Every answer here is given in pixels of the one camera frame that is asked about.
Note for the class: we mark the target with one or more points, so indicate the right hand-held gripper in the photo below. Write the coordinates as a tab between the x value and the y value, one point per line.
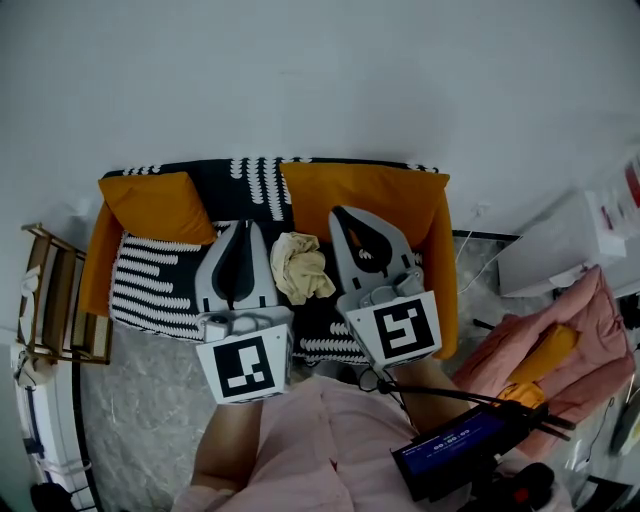
400	330

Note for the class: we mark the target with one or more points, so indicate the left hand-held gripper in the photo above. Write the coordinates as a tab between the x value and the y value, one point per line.
245	367

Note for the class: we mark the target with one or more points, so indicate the cream waffle blanket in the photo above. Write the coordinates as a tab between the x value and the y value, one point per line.
300	267

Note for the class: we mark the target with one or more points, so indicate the black and white sofa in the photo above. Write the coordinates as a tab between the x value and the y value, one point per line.
445	280

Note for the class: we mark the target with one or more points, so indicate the person's right forearm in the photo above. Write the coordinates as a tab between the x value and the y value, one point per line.
425	395

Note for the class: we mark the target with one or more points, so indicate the person's left forearm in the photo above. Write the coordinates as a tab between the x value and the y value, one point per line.
230	445

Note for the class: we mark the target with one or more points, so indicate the orange square cushion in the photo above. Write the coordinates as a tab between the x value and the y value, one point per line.
380	192
160	207

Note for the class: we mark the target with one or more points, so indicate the black white patterned blanket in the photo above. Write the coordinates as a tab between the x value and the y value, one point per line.
165	280

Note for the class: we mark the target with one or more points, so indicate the white cabinet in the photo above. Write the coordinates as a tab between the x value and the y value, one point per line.
550	250

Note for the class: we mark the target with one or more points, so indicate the wooden shelf rack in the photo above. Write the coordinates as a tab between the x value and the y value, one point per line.
55	295

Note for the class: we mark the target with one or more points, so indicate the person's pink shirt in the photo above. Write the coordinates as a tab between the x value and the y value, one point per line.
310	450

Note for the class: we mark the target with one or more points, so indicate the small orange oblong cushion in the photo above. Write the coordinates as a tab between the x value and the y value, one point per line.
545	352

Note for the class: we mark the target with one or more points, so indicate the black display device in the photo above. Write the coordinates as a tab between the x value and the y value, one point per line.
445	447

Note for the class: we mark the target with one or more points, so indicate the crumpled orange cloth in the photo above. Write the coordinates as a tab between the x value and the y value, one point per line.
522	395

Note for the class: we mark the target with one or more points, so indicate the pink lounge chair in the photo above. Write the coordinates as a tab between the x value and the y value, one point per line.
595	350

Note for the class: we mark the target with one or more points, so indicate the black bag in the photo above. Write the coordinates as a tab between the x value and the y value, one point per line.
50	497

